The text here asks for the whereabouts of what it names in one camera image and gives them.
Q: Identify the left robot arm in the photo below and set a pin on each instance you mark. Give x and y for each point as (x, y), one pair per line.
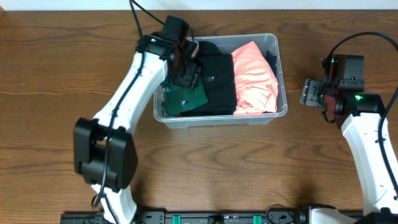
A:
(104, 151)

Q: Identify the pink cloth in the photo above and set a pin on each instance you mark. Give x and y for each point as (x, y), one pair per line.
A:
(256, 83)

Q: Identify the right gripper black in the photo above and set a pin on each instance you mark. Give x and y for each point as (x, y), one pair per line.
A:
(311, 92)

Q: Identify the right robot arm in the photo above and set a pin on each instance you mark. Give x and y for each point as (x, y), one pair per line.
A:
(359, 116)

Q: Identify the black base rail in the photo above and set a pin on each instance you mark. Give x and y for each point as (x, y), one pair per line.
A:
(275, 214)

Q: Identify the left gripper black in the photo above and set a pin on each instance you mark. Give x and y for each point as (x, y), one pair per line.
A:
(188, 76)

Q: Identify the clear plastic storage bin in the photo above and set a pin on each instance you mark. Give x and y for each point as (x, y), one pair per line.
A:
(228, 43)

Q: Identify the black cloth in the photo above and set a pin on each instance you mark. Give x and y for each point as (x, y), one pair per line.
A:
(217, 75)

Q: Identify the dark green cloth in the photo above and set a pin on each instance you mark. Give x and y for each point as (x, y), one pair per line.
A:
(178, 99)

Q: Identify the dark navy cloth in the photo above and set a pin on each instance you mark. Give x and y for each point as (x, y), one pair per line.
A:
(272, 60)

